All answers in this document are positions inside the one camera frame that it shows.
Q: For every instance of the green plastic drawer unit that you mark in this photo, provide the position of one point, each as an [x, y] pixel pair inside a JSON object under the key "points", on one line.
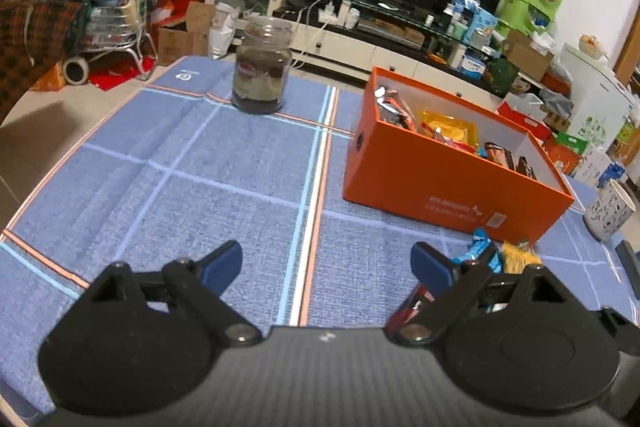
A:
{"points": [[530, 2]]}

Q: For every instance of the metal shopping trolley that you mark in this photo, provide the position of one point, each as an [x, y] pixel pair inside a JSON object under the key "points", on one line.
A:
{"points": [[115, 27]]}

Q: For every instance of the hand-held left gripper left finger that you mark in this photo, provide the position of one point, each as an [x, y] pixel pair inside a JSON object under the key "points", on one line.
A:
{"points": [[225, 263]]}

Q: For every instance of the dark brown snack packet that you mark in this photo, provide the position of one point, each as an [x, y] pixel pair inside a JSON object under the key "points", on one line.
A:
{"points": [[526, 168]]}

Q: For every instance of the white plastic bag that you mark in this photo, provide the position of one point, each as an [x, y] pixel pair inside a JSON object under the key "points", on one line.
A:
{"points": [[222, 32]]}

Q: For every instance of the brown plaid cloth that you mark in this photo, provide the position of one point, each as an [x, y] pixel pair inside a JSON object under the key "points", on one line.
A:
{"points": [[30, 52]]}

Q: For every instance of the maroon striped snack packet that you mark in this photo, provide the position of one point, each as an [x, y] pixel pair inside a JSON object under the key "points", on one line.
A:
{"points": [[397, 109]]}

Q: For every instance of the open cardboard box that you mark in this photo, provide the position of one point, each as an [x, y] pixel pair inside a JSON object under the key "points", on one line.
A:
{"points": [[182, 37]]}

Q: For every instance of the orange cardboard box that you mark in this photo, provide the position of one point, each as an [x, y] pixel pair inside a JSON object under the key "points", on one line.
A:
{"points": [[430, 187]]}

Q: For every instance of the white small fridge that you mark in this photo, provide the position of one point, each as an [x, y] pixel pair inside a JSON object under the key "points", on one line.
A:
{"points": [[595, 97]]}

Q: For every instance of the blue checked table mat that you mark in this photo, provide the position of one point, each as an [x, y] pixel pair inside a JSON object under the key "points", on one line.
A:
{"points": [[200, 187]]}

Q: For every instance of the red dark snack packet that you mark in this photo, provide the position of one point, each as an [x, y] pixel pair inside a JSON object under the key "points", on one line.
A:
{"points": [[412, 307]]}

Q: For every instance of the white patterned mug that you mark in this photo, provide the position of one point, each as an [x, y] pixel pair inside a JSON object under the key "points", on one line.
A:
{"points": [[607, 212]]}

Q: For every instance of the white television stand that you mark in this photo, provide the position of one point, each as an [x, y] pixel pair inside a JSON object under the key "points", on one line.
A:
{"points": [[350, 47]]}

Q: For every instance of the white power strip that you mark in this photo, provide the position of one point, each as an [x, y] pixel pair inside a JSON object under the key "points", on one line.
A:
{"points": [[332, 13]]}

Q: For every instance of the blue cookie snack packet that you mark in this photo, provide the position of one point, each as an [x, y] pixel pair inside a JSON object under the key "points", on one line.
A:
{"points": [[480, 249]]}

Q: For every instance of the brown cardboard box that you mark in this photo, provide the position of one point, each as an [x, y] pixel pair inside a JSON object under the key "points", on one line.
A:
{"points": [[527, 54]]}

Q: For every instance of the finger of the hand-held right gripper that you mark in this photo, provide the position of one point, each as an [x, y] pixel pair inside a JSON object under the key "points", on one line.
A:
{"points": [[625, 329], [631, 269]]}

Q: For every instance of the dark glass jar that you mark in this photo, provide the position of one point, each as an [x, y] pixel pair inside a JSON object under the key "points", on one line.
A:
{"points": [[262, 67]]}

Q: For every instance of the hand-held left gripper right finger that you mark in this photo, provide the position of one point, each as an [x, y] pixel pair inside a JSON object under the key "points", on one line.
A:
{"points": [[430, 265]]}

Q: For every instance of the yellow white snack packet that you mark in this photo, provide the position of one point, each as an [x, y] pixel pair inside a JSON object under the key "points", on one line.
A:
{"points": [[520, 257]]}

